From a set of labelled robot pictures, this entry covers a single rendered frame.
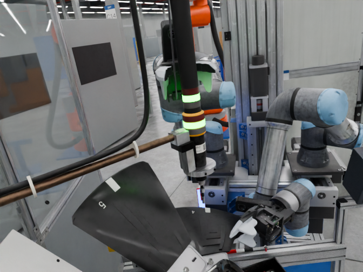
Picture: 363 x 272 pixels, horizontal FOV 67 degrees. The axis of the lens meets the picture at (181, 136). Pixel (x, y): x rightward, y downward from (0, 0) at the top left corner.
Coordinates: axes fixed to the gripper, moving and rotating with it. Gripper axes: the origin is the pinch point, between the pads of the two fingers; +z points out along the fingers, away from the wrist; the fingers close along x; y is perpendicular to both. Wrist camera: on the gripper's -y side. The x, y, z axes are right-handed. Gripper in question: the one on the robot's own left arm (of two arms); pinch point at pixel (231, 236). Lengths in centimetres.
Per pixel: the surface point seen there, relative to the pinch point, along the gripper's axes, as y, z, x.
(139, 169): -13.0, 18.4, -24.3
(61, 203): -90, 27, 28
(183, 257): 3.6, 19.2, -9.9
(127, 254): -1.3, 29.5, -14.4
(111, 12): -633, -273, -52
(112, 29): -436, -176, -27
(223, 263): 10.1, 13.6, -9.3
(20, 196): 0, 43, -37
